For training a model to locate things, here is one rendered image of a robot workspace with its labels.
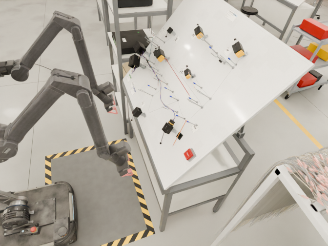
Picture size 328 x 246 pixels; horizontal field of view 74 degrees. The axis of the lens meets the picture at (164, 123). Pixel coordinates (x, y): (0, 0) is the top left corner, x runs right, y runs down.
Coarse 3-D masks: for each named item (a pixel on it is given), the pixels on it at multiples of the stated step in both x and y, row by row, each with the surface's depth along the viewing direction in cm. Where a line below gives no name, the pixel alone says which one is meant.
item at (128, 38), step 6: (132, 30) 225; (138, 30) 226; (114, 36) 213; (120, 36) 214; (126, 36) 215; (132, 36) 216; (138, 36) 217; (144, 36) 218; (114, 42) 216; (126, 42) 207; (132, 42) 207; (144, 42) 209; (150, 42) 210; (126, 48) 200; (132, 48) 202
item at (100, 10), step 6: (96, 0) 461; (102, 0) 363; (102, 6) 369; (108, 6) 376; (102, 12) 398; (132, 12) 396; (102, 18) 410; (120, 18) 396; (126, 18) 400; (132, 18) 403
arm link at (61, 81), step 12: (60, 72) 73; (72, 72) 76; (48, 84) 71; (60, 84) 70; (72, 84) 72; (84, 84) 75; (36, 96) 75; (48, 96) 73; (60, 96) 75; (72, 96) 75; (24, 108) 78; (36, 108) 75; (48, 108) 77; (24, 120) 77; (36, 120) 79; (12, 132) 79; (24, 132) 81; (0, 144) 80; (12, 144) 80; (0, 156) 83; (12, 156) 85
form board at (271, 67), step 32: (192, 0) 167; (224, 0) 143; (192, 32) 157; (224, 32) 136; (256, 32) 120; (160, 64) 174; (192, 64) 148; (224, 64) 129; (256, 64) 115; (288, 64) 103; (192, 96) 140; (224, 96) 124; (256, 96) 110; (160, 128) 154; (224, 128) 118; (160, 160) 145; (192, 160) 127
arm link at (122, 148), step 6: (108, 144) 110; (114, 144) 109; (120, 144) 108; (126, 144) 110; (114, 150) 107; (120, 150) 108; (126, 150) 108; (102, 156) 104; (108, 156) 105; (120, 156) 110
